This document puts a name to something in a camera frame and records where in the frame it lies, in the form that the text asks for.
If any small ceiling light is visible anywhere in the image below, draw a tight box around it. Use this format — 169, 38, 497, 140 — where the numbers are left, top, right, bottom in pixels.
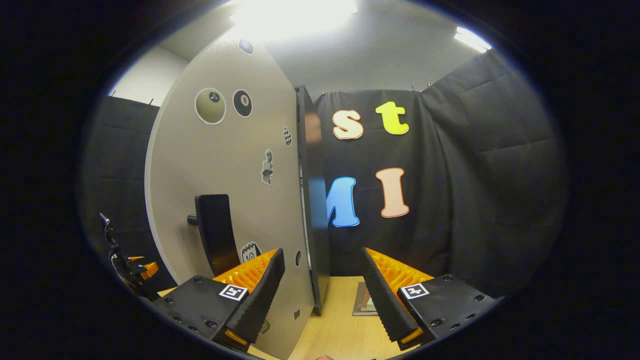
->
454, 26, 493, 54

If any large ceiling light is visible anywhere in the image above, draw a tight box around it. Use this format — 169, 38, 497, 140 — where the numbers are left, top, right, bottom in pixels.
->
230, 0, 358, 41

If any black backdrop cloth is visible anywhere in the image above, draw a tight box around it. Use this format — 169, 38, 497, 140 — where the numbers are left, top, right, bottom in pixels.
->
77, 47, 568, 301

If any beige cabinet door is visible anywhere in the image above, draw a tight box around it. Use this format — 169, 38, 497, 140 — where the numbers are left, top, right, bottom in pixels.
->
144, 30, 317, 360

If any black door handle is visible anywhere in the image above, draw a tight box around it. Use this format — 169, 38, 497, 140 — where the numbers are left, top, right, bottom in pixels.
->
187, 194, 242, 277

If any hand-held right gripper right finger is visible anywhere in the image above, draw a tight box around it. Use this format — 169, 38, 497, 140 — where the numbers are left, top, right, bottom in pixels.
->
361, 247, 501, 351

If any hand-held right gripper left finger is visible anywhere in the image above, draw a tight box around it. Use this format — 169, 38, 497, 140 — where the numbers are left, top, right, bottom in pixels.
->
152, 248, 286, 351

